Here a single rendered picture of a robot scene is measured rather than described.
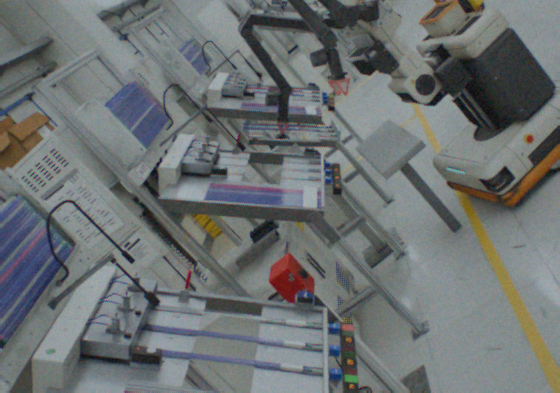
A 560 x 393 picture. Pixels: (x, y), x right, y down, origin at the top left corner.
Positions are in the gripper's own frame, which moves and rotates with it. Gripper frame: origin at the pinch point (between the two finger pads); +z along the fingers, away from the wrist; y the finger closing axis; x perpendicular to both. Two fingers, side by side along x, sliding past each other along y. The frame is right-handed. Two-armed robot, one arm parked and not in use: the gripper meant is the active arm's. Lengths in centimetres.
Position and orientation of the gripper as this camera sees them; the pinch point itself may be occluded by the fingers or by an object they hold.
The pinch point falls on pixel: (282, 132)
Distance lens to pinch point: 361.9
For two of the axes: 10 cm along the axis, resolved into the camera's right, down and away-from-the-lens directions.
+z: -0.4, 9.7, 2.4
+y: 0.4, 2.4, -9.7
